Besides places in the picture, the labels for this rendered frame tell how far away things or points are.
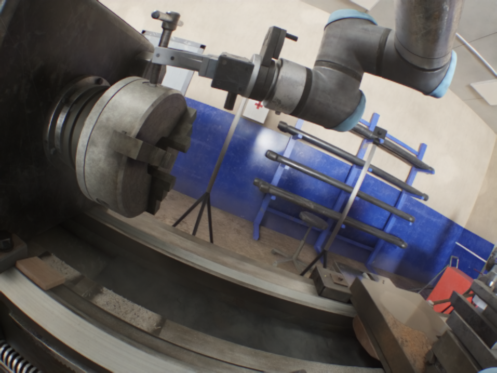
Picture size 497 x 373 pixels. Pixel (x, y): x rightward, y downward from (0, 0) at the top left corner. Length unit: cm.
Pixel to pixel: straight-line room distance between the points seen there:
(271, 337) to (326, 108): 58
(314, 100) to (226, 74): 14
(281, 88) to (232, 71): 8
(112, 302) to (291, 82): 48
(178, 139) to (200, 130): 306
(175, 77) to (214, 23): 99
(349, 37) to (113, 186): 43
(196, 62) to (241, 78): 7
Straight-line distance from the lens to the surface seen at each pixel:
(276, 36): 39
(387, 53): 41
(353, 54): 43
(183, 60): 39
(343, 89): 42
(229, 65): 34
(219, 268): 65
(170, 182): 46
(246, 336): 68
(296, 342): 75
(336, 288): 78
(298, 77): 39
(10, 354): 54
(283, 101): 39
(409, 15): 31
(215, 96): 352
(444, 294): 342
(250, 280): 66
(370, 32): 43
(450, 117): 481
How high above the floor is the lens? 119
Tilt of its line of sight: 12 degrees down
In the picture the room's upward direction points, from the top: 23 degrees clockwise
